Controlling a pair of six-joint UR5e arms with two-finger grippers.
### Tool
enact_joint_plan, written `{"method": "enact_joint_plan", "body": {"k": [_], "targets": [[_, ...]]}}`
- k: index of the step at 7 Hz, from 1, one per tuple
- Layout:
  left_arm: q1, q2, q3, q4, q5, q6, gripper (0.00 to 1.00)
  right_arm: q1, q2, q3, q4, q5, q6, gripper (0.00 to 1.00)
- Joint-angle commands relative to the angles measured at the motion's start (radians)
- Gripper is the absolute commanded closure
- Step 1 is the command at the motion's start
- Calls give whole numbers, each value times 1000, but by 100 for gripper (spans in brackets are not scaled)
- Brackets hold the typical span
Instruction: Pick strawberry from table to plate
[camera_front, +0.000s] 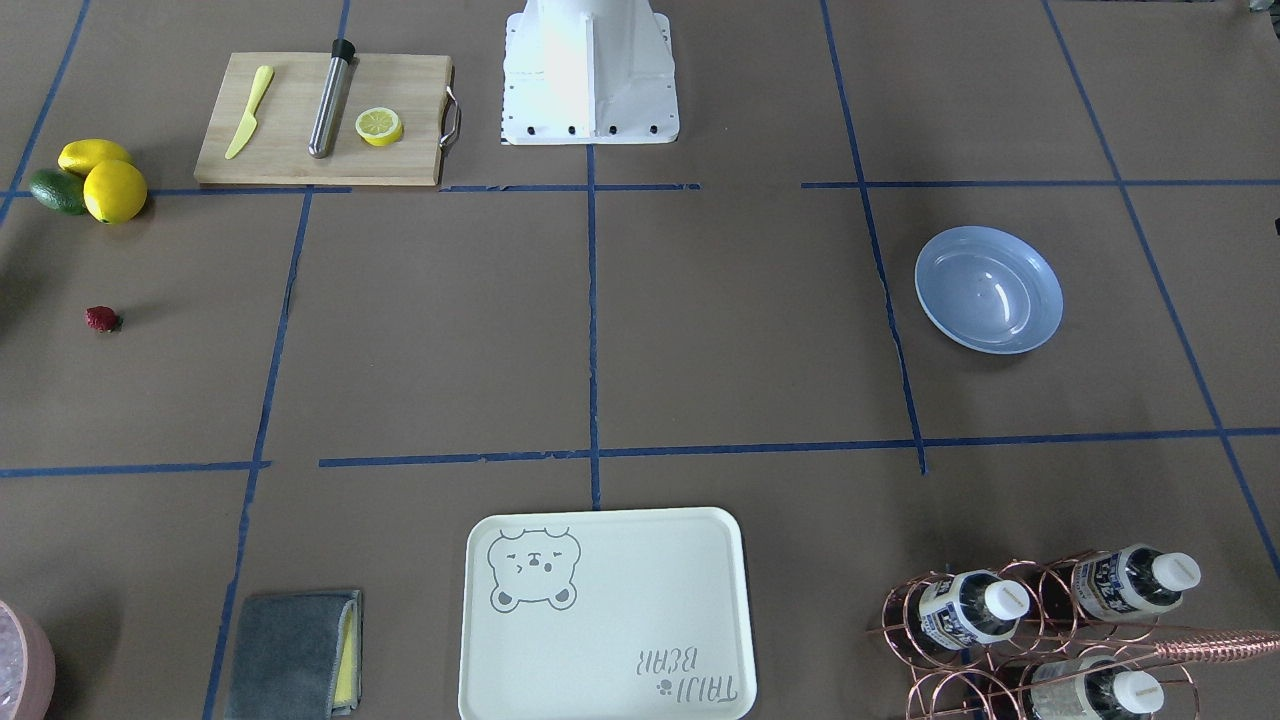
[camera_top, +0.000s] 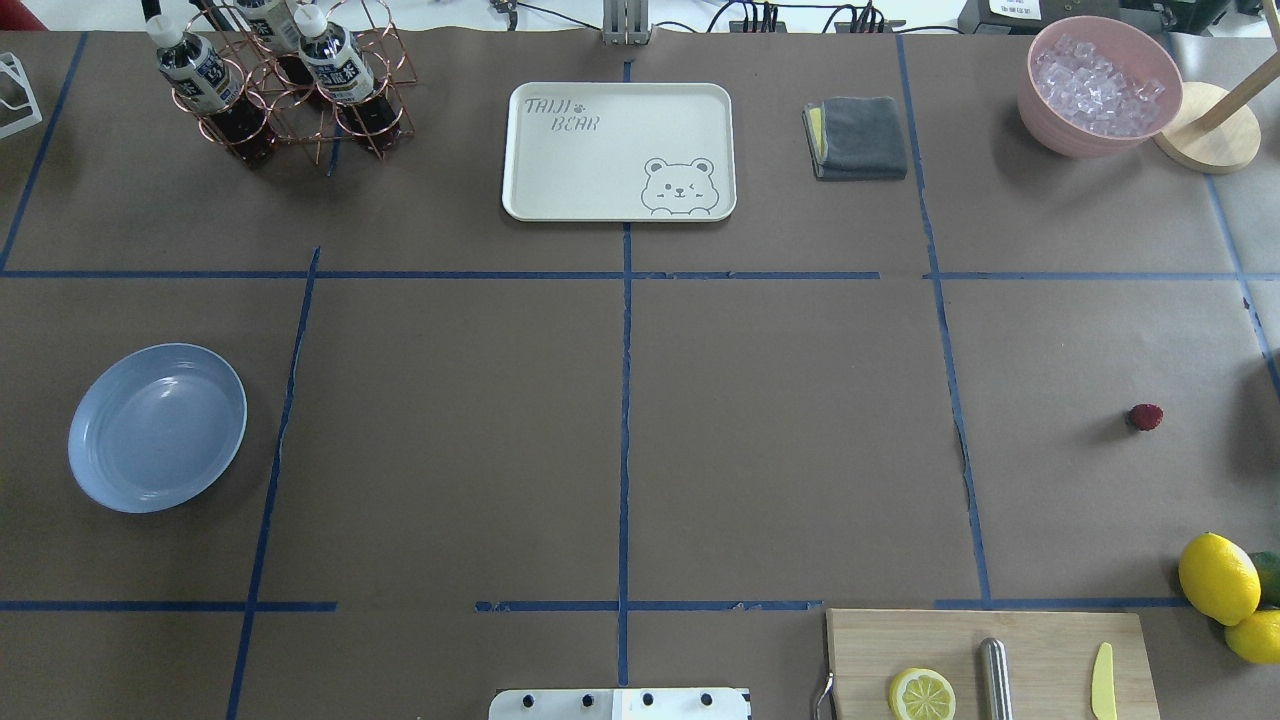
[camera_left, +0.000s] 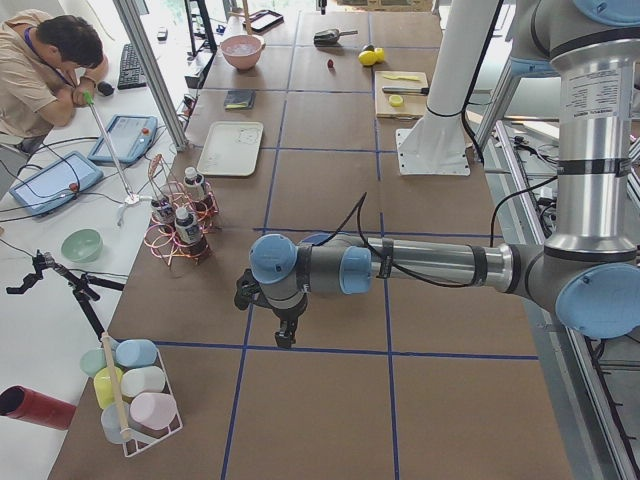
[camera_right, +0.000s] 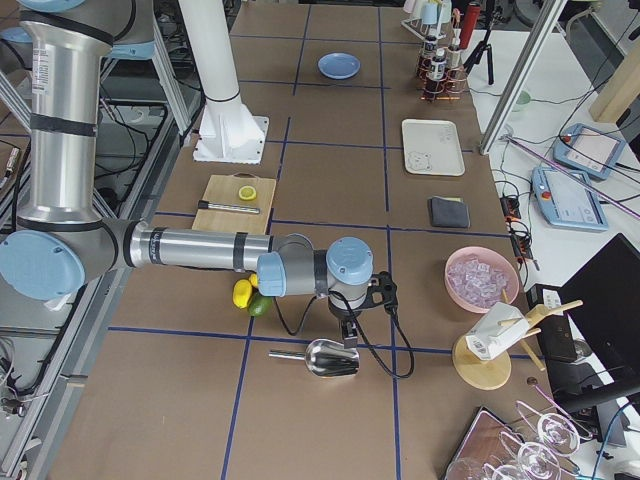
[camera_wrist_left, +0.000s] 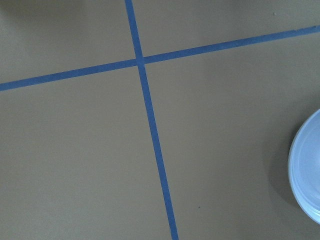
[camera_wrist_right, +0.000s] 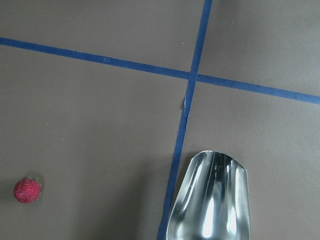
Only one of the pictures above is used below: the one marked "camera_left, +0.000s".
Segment metal handled knife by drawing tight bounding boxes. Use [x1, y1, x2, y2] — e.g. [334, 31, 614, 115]
[382, 86, 430, 96]

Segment aluminium frame post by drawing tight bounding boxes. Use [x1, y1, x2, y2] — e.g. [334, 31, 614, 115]
[113, 0, 188, 152]

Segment black keyboard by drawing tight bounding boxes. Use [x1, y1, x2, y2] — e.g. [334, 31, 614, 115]
[117, 44, 146, 90]

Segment lemon half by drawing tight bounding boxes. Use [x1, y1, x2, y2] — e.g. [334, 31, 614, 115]
[388, 94, 404, 108]

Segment green bowl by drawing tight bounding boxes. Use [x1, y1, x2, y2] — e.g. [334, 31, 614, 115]
[61, 229, 103, 263]

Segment yellow plastic knife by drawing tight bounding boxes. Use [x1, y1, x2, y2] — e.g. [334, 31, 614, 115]
[382, 74, 421, 82]

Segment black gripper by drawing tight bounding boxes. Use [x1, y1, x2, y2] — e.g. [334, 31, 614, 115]
[234, 268, 306, 348]

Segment middle dark drink bottle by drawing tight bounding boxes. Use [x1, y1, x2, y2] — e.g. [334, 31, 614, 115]
[150, 196, 175, 226]

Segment near blue teach pendant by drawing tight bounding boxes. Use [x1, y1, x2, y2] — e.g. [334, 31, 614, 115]
[9, 151, 103, 215]

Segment cream bear tray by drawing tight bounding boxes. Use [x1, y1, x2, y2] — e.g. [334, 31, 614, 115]
[196, 121, 264, 177]

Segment pink bowl with ice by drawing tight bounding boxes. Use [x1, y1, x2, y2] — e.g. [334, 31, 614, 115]
[220, 35, 265, 70]

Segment white cup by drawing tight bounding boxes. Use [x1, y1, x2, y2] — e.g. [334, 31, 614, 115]
[121, 365, 166, 398]

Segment red cylinder tube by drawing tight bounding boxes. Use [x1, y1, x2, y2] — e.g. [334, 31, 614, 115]
[1, 385, 76, 430]

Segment wooden basket handle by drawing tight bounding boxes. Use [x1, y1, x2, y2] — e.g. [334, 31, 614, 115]
[101, 332, 132, 443]

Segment blue teach pendant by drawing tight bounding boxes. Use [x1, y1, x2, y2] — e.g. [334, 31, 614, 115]
[9, 151, 103, 215]
[106, 114, 158, 165]

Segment blue cup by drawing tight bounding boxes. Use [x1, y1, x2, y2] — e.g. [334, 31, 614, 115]
[115, 339, 158, 369]

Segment white stand with pole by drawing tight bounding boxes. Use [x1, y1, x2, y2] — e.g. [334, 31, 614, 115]
[82, 90, 152, 227]

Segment blue plate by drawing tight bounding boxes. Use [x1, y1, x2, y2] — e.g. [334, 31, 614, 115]
[300, 233, 331, 245]

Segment right aluminium frame rail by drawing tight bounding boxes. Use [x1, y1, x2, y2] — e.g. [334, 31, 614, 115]
[485, 117, 639, 479]

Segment black tray frame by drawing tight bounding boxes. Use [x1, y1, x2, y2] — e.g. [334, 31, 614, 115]
[249, 9, 284, 34]

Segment back dark drink bottle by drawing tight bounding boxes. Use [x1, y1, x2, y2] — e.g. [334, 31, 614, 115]
[184, 167, 207, 203]

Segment dark drink bottle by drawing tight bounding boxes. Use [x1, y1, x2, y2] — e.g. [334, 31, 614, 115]
[150, 196, 175, 226]
[184, 167, 207, 203]
[175, 207, 209, 258]

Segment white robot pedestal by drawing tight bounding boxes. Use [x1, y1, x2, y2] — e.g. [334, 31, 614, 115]
[397, 0, 502, 176]

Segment wooden cutting board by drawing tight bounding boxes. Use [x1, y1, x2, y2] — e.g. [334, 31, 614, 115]
[374, 70, 429, 119]

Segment black computer mouse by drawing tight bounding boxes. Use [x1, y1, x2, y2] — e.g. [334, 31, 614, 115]
[97, 81, 114, 97]

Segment light grey cup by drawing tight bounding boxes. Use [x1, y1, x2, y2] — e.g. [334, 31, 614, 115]
[100, 403, 125, 445]

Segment metal scoop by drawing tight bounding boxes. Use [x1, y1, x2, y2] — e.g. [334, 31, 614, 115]
[313, 29, 358, 46]

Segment far blue teach pendant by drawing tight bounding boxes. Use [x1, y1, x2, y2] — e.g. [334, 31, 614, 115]
[106, 114, 158, 165]

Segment mint green cup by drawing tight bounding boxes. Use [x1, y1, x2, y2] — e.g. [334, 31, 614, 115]
[79, 348, 106, 378]

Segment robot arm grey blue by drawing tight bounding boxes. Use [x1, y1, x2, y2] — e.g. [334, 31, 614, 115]
[234, 1, 639, 348]

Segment whole yellow lemon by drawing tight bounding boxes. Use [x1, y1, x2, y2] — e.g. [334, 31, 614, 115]
[358, 50, 378, 67]

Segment copper wire bottle rack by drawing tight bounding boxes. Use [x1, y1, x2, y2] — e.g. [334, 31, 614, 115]
[144, 154, 219, 265]

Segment white wire cup basket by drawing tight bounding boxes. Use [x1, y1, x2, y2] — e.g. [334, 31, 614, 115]
[111, 347, 183, 458]

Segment front dark drink bottle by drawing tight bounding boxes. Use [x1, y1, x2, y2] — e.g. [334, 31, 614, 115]
[175, 207, 209, 258]

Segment seated person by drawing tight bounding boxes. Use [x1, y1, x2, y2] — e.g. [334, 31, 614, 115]
[1, 9, 109, 143]

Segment yellow cup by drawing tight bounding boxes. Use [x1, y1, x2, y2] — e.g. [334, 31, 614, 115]
[93, 367, 115, 410]

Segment pink cup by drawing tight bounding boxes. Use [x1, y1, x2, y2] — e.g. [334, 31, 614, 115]
[130, 392, 177, 430]

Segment black tripod with clamp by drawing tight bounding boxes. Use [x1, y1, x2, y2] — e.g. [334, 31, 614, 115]
[6, 251, 125, 339]

